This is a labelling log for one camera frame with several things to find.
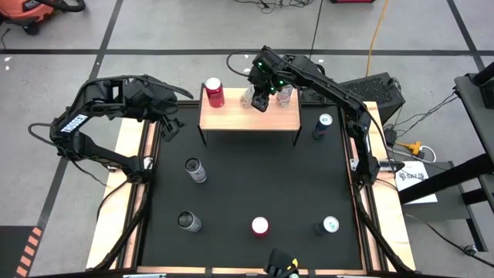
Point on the dark can white top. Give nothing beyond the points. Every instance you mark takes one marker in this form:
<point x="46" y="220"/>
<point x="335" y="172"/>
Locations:
<point x="331" y="224"/>

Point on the black metal stand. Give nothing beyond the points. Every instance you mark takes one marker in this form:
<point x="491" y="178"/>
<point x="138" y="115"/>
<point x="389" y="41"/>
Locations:
<point x="444" y="181"/>

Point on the black power adapter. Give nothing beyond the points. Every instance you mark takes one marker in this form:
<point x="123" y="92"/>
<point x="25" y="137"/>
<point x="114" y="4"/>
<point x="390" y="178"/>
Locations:
<point x="390" y="136"/>

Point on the silver mounting bracket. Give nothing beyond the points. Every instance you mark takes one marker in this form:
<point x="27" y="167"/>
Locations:
<point x="353" y="164"/>
<point x="148" y="163"/>

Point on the grey side table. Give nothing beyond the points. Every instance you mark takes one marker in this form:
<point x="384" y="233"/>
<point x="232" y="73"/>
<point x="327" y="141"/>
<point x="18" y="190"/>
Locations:
<point x="476" y="112"/>

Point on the yellow power splitter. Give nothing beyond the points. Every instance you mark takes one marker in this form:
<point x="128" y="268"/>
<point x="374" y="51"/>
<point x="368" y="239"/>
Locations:
<point x="415" y="146"/>

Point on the blue Red Bull can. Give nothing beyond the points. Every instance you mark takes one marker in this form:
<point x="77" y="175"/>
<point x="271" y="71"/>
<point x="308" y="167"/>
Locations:
<point x="320" y="131"/>

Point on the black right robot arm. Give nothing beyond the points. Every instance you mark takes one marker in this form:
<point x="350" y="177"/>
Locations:
<point x="332" y="87"/>

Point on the black perforated computer case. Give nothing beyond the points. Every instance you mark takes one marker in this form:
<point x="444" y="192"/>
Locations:
<point x="380" y="92"/>

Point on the white slim can yellow patch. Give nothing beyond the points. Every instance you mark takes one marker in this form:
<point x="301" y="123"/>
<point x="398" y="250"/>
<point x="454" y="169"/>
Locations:
<point x="190" y="223"/>
<point x="246" y="101"/>

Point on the orange shop vacuum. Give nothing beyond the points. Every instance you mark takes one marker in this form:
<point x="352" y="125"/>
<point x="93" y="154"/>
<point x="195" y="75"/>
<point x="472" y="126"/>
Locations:
<point x="23" y="13"/>

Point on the small wooden shelf black legs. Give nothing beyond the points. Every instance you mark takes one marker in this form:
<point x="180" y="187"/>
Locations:
<point x="239" y="117"/>

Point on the white printed paper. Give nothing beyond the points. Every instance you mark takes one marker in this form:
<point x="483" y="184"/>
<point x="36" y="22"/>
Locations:
<point x="415" y="189"/>

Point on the black table mat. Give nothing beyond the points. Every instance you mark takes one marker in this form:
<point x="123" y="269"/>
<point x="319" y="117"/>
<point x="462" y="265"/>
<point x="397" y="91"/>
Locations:
<point x="251" y="185"/>

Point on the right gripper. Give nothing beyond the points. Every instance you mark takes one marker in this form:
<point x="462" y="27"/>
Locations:
<point x="266" y="77"/>

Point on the Celsius Peach Vibe can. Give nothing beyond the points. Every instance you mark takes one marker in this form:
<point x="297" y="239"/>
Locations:
<point x="285" y="98"/>
<point x="197" y="173"/>

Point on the wooden base board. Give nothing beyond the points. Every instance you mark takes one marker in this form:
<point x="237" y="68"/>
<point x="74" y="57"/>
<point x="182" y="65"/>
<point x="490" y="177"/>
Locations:
<point x="112" y="216"/>

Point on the red Coca-Cola Zero Sugar can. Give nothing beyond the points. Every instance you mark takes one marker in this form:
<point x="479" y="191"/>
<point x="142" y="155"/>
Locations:
<point x="259" y="226"/>

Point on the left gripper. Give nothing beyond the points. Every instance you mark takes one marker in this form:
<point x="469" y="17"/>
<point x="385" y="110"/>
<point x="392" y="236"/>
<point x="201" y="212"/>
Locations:
<point x="154" y="100"/>

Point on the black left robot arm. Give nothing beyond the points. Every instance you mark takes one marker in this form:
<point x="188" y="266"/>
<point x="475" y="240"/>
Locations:
<point x="96" y="154"/>

